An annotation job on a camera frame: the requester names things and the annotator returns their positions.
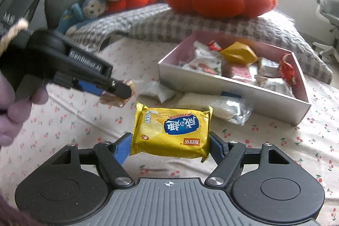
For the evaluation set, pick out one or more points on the clear rice cracker packet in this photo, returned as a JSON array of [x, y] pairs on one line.
[[235, 110]]

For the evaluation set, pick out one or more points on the white monkey logo snack pack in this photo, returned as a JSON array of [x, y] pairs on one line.
[[267, 68]]

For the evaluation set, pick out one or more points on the small orange pumpkin cushion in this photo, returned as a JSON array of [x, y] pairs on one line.
[[122, 5]]

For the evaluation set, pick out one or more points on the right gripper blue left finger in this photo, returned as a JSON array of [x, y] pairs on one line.
[[111, 157]]

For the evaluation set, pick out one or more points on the pink silver cardboard box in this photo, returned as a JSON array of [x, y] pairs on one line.
[[235, 79]]

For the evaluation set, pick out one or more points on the pink peach oolong snack bar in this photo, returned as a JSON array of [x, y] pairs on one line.
[[239, 72]]

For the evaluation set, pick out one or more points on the grey office chair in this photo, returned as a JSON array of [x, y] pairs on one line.
[[328, 10]]

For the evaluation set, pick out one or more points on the brown cake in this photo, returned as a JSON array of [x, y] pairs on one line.
[[124, 92]]

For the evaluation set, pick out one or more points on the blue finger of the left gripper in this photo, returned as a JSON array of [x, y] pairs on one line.
[[107, 84], [79, 85]]

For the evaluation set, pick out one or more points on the white text snack packet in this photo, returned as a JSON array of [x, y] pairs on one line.
[[274, 84]]

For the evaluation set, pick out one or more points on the yellow blue cracker pack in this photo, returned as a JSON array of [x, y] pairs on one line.
[[171, 132]]

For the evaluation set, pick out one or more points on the person left hand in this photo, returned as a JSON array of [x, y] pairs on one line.
[[16, 112]]

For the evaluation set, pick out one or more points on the grey checkered quilt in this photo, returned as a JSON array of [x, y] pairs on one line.
[[158, 23]]

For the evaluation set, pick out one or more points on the yellow orange snack pouch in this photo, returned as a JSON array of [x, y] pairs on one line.
[[239, 53]]

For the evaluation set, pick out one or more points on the cherry print cloth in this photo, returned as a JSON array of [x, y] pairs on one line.
[[76, 118]]

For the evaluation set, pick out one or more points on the blue monkey plush toy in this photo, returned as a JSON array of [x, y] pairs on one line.
[[77, 15]]

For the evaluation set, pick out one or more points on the red candy packet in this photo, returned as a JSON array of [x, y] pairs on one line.
[[214, 46], [286, 71]]

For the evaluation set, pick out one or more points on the grey orange snack packet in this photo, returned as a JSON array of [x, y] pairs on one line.
[[158, 91]]

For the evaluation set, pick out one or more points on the white tomato snack packet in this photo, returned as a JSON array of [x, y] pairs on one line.
[[205, 60]]

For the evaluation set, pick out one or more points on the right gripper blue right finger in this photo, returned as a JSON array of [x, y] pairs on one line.
[[228, 157]]

